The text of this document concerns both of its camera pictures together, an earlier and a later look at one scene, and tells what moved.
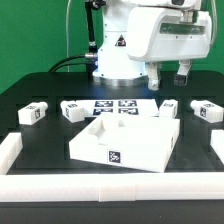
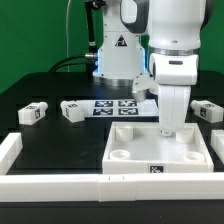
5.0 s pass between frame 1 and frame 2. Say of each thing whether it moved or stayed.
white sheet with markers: stayed
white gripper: moved
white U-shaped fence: stayed
